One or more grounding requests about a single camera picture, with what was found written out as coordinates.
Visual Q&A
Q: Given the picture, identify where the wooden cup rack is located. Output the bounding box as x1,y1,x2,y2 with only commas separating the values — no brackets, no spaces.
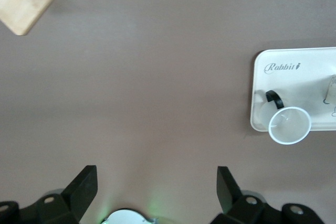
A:
0,0,58,36

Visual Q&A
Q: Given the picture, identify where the frosted cup with black handle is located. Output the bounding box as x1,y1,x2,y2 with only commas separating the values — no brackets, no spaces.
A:
259,90,312,145

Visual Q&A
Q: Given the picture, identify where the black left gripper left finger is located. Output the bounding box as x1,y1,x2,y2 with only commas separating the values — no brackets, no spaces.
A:
0,165,98,224

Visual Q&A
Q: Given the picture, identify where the white tray with Rabbit print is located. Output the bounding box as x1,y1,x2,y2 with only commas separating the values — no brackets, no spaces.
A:
249,47,336,132

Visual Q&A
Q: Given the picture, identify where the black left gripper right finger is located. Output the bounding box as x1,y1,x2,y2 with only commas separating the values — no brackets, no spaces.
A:
210,166,326,224

